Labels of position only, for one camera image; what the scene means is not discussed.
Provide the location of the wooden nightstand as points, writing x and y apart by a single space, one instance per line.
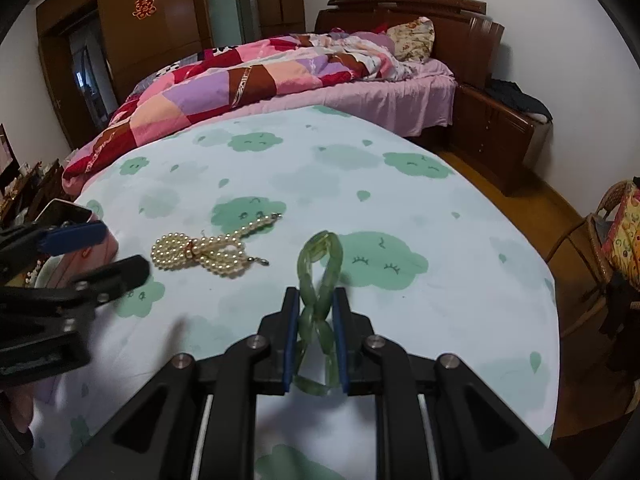
502 144

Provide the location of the floral pillow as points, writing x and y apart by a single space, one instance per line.
413 41

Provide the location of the wicker chair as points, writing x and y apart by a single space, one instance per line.
609 293

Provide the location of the dark clothes on nightstand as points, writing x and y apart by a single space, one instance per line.
510 94

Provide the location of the left hand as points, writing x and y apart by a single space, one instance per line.
17 413

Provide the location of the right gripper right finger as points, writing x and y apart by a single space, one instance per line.
356 371

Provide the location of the colourful floral cushion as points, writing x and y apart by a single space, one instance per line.
621 246

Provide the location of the pink bed sheet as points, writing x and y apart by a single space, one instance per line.
403 107

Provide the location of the patchwork quilt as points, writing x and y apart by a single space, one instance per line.
237 77

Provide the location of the cluttered wooden dresser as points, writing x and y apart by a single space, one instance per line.
30 195

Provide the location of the brown wooden wardrobe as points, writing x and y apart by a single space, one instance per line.
94 52

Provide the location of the pink tin box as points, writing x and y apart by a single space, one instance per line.
57 271

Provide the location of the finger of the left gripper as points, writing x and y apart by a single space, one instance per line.
107 277
22 243

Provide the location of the cloud print table cloth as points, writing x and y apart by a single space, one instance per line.
428 258

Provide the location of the red double happiness decal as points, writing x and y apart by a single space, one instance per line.
144 9

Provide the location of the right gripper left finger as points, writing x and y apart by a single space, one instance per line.
275 372

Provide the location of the mirror on dresser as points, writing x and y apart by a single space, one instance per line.
9 166

